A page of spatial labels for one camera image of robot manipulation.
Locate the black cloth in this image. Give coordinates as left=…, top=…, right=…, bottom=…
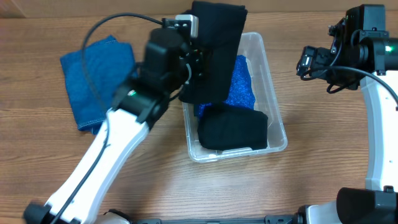
left=197, top=104, right=268, bottom=151
left=179, top=1, right=248, bottom=104

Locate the blue sequin garment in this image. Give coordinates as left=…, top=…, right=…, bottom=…
left=194, top=55, right=256, bottom=119

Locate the blue denim cloth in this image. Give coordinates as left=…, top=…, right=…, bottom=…
left=60, top=35, right=135, bottom=135

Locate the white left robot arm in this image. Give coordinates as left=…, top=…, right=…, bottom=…
left=23, top=47, right=212, bottom=223

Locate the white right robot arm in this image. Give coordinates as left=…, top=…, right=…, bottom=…
left=294, top=37, right=397, bottom=223

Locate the clear plastic container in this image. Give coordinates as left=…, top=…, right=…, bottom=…
left=182, top=32, right=288, bottom=163

